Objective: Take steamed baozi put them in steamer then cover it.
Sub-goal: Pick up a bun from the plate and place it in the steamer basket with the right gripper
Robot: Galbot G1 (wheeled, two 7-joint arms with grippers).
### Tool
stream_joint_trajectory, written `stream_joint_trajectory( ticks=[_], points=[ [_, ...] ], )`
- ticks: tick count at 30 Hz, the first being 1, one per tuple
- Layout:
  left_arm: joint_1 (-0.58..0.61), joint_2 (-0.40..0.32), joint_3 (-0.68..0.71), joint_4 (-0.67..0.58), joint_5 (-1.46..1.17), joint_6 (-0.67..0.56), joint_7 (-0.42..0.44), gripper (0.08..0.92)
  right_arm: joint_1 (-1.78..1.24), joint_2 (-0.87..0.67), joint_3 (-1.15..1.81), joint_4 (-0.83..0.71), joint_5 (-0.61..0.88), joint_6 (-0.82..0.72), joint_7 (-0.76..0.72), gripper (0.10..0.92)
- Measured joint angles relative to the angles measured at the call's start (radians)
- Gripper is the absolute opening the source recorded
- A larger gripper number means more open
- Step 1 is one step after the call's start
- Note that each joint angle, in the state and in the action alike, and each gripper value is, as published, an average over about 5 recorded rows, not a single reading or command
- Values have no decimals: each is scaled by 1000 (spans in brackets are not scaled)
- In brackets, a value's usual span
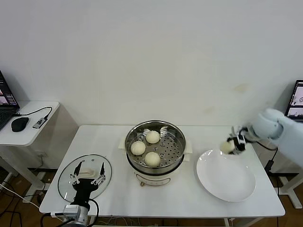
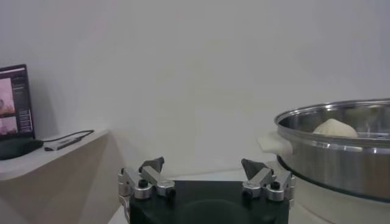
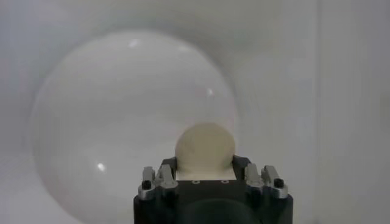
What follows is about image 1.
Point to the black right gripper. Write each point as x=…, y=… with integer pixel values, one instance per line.
x=240, y=139

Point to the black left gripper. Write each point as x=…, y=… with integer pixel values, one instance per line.
x=84, y=189

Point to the round white plate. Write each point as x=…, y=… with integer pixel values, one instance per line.
x=225, y=177

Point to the grey usb hub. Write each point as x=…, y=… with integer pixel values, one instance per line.
x=39, y=123

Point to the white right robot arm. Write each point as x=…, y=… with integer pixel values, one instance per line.
x=270, y=127

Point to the black computer mouse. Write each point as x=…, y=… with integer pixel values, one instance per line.
x=20, y=124

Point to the perforated steel steamer basket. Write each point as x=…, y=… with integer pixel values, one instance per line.
x=174, y=151

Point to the white steamed baozi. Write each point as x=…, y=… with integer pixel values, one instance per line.
x=153, y=137
x=226, y=146
x=138, y=148
x=152, y=159

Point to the open black laptop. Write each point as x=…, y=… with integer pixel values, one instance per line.
x=7, y=94

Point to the white side table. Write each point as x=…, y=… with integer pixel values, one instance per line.
x=30, y=136
x=287, y=189

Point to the white wall socket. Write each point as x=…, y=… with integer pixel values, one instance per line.
x=43, y=155

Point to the cream electric cooker pot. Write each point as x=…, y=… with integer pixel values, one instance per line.
x=154, y=178

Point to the open grey laptop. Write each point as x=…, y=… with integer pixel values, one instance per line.
x=296, y=99

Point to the round glass pot lid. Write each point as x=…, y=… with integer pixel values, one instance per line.
x=106, y=165

